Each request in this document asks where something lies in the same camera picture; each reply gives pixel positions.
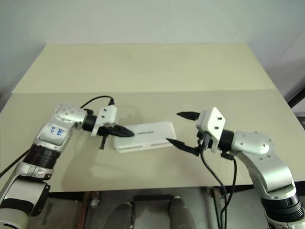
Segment white Unitree pencil case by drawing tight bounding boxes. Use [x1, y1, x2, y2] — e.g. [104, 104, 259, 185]
[113, 121, 177, 153]

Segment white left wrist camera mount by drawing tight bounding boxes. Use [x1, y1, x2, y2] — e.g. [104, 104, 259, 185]
[91, 105, 119, 137]

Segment black crossbar under table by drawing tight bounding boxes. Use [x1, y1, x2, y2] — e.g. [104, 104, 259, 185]
[132, 194, 173, 203]

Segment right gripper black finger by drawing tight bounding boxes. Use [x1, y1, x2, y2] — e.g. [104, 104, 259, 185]
[166, 137, 201, 157]
[176, 111, 200, 121]

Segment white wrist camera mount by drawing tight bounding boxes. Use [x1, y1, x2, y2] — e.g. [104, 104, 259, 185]
[195, 107, 226, 152]
[91, 105, 119, 137]

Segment dark rounded shape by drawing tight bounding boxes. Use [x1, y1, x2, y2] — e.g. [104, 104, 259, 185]
[112, 202, 134, 229]

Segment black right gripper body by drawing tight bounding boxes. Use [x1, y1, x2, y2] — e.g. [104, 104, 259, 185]
[196, 130, 214, 152]

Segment metal table bracket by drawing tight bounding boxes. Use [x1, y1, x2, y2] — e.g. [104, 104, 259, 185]
[83, 190, 101, 208]

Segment black metal frame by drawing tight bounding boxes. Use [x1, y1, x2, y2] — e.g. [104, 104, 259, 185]
[287, 78, 305, 112]

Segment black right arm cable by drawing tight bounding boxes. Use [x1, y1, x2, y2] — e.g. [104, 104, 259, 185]
[199, 140, 238, 229]

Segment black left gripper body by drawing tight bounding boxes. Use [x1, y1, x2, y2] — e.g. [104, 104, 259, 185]
[98, 124, 117, 150]

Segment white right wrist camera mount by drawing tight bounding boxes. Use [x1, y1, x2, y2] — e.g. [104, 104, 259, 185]
[195, 107, 226, 152]

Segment metal table leg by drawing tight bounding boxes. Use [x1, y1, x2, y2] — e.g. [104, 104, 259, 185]
[205, 186, 226, 229]

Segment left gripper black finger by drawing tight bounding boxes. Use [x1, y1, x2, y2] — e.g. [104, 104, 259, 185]
[111, 130, 134, 138]
[112, 124, 134, 136]

